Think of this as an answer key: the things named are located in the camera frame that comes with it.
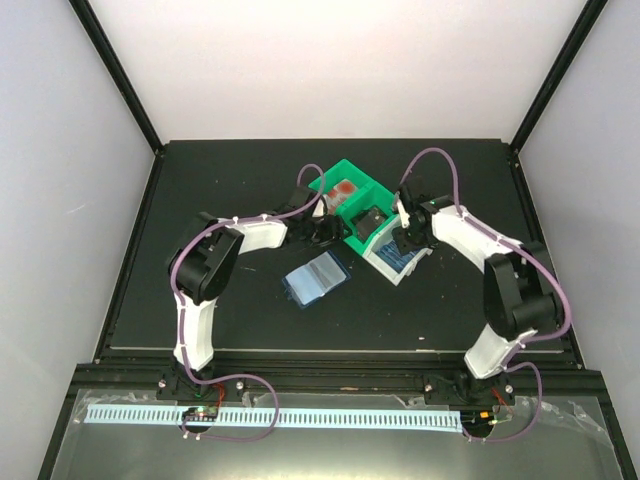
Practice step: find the green plastic bin left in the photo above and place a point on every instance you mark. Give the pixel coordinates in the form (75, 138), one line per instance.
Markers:
(344, 169)

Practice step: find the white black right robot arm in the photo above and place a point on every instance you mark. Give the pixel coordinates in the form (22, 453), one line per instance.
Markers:
(522, 299)

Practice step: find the frame post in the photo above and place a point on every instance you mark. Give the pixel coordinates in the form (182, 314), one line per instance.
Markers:
(572, 45)
(102, 45)

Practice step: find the clear plastic bin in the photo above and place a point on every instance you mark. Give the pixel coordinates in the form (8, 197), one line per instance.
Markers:
(381, 237)

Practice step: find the red white card stack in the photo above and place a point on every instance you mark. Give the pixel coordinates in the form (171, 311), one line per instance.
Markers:
(338, 194)

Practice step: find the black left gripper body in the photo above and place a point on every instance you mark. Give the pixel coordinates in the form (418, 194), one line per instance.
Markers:
(322, 236)

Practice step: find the black aluminium frame rail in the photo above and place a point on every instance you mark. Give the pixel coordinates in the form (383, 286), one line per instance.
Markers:
(401, 378)

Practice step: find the blue leather card holder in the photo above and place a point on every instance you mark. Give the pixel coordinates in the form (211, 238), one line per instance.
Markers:
(312, 281)

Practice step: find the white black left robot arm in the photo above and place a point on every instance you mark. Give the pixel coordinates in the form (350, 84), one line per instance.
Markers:
(201, 268)

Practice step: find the white slotted cable duct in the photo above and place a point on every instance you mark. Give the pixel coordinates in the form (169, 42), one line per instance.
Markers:
(292, 418)

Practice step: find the small circuit board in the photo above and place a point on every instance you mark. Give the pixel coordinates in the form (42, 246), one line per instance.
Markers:
(200, 414)

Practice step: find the right frame post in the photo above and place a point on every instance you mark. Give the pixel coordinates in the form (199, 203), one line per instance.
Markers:
(572, 45)

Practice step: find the green plastic bin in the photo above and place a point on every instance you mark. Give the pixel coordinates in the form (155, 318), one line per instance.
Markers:
(362, 200)
(344, 169)

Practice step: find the blue card stack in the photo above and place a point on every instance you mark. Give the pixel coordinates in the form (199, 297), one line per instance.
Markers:
(389, 253)

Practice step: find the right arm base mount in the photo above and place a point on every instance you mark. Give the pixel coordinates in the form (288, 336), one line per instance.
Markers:
(461, 388)

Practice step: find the left frame post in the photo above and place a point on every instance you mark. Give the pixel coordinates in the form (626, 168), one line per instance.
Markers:
(102, 45)

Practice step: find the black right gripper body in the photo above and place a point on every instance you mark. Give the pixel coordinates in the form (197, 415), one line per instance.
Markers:
(413, 240)

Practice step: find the green plastic bin middle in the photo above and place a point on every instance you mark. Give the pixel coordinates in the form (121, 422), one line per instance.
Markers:
(362, 200)

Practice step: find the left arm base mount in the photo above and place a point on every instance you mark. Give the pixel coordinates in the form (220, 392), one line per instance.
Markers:
(175, 385)

